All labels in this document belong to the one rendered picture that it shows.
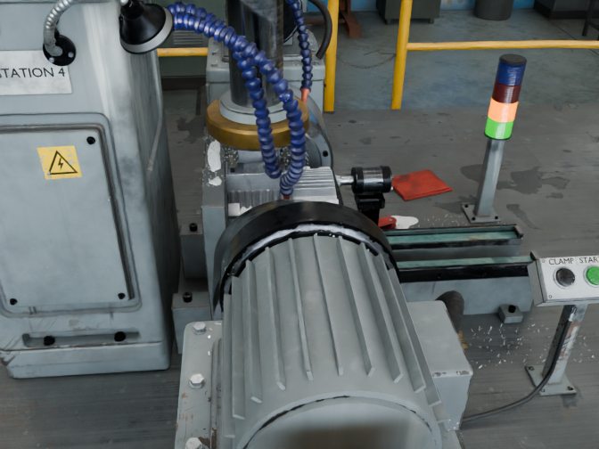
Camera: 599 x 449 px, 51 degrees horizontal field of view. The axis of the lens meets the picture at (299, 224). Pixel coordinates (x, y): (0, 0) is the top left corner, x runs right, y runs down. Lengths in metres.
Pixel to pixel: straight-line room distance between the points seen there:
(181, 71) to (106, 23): 3.58
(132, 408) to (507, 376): 0.69
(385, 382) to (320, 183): 0.74
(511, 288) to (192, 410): 0.83
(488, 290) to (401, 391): 0.89
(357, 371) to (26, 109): 0.64
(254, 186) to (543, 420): 0.65
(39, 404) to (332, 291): 0.81
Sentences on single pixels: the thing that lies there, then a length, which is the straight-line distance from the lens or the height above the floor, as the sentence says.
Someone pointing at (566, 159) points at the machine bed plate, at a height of 0.80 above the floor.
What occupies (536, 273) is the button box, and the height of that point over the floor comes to 1.06.
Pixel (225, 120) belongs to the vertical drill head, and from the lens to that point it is 1.07.
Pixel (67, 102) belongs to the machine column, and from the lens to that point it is 0.93.
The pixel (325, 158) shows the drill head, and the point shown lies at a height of 1.06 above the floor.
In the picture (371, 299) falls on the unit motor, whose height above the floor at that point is 1.35.
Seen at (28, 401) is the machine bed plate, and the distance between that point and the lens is 1.25.
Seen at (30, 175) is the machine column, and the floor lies 1.23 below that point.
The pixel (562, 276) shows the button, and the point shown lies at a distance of 1.07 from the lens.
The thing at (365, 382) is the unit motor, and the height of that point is 1.35.
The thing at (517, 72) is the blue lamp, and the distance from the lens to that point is 1.50.
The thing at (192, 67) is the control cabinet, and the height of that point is 0.17.
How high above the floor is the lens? 1.69
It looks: 34 degrees down
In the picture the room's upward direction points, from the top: 1 degrees clockwise
